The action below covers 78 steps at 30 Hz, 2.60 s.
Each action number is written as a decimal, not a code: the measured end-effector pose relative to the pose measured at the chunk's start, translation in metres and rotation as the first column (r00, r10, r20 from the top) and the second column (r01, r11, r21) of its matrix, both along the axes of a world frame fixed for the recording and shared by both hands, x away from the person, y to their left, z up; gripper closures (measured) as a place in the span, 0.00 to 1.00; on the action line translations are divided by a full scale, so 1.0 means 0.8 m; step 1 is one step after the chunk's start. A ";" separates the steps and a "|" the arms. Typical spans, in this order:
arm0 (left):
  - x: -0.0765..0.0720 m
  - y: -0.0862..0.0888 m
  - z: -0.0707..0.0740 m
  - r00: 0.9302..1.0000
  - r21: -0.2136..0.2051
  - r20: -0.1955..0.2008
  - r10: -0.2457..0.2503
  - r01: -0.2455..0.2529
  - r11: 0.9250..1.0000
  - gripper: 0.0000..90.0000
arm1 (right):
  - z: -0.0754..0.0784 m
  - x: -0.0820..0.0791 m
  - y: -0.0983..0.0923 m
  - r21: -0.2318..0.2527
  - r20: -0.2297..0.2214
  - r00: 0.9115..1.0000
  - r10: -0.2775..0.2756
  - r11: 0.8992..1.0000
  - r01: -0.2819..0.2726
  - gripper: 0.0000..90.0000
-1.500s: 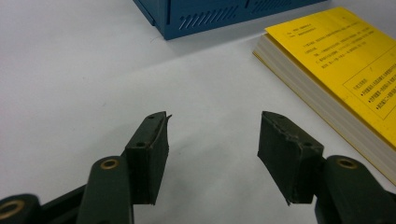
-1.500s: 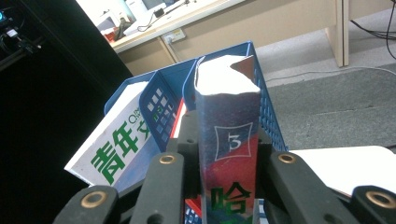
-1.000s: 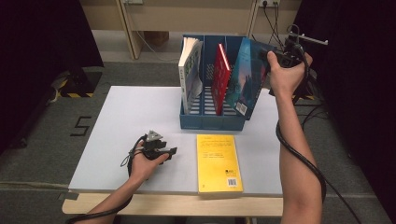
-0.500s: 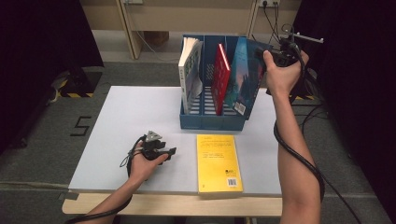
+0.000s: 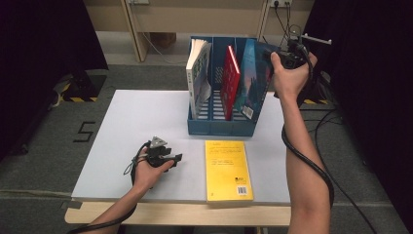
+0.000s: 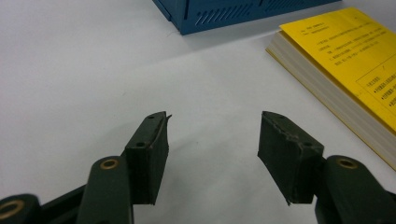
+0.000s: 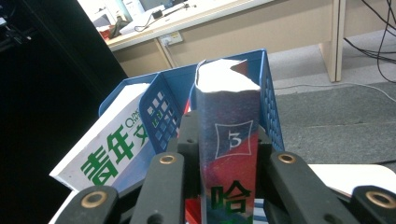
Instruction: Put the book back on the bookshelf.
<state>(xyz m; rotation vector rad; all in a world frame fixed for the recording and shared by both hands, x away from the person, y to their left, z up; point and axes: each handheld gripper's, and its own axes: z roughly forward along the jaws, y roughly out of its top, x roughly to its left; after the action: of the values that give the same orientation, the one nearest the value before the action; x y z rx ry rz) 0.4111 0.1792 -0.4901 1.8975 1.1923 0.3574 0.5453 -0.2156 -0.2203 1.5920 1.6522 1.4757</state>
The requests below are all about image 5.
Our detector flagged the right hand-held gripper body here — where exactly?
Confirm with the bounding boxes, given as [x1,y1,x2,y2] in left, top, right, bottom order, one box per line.
[279,33,332,70]

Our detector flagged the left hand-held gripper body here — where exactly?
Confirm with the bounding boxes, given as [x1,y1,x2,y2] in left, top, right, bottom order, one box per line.
[142,136,171,169]

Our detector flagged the blue book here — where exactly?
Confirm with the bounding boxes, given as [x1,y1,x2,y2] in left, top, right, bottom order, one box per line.
[233,38,282,122]

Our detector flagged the red book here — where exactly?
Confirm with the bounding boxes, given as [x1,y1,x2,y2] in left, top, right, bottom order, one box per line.
[219,44,242,121]

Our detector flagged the yellow book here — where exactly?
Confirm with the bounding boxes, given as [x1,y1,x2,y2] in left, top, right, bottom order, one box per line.
[204,139,255,204]

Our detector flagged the blue plastic file rack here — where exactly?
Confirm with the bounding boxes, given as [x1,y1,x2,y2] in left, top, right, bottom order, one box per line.
[187,35,271,137]

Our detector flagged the white picture book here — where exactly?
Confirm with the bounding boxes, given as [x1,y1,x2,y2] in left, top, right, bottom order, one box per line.
[185,38,212,120]

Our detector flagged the person's left hand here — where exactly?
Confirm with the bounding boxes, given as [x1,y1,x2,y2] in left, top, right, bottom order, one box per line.
[131,155,174,190]

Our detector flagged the person's right hand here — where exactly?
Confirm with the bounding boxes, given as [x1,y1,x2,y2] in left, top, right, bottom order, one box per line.
[270,52,319,100]

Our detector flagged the black stand base striped tape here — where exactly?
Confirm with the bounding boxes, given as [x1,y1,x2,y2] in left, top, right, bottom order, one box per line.
[300,71,332,105]
[53,69,108,103]

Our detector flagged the light wooden table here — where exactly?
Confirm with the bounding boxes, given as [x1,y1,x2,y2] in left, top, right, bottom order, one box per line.
[63,200,292,227]

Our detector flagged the black curtain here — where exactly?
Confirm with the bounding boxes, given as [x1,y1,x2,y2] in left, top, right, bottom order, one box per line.
[0,0,109,161]
[293,0,413,225]

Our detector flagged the brown cardboard box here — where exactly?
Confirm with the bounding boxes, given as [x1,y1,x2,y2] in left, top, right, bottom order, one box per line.
[149,32,178,49]

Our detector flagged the left hand-held gripper cable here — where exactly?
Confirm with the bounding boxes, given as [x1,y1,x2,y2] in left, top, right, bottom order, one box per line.
[66,140,152,234]

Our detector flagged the hand-held gripper cable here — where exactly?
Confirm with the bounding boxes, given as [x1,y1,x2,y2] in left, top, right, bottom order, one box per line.
[66,140,152,234]
[281,43,335,210]

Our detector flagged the black socket cables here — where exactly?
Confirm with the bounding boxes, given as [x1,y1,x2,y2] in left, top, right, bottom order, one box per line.
[262,0,303,45]

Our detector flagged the beige wooden desk frame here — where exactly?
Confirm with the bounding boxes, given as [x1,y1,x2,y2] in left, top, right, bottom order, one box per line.
[82,0,315,63]

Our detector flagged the white cable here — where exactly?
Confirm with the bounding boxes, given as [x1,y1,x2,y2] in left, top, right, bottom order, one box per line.
[140,32,189,65]

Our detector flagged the right hand-held gripper cable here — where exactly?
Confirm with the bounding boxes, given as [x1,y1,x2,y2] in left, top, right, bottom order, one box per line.
[281,43,335,210]

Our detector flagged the black floor cable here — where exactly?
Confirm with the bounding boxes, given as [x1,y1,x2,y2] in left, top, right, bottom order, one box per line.
[300,108,379,234]

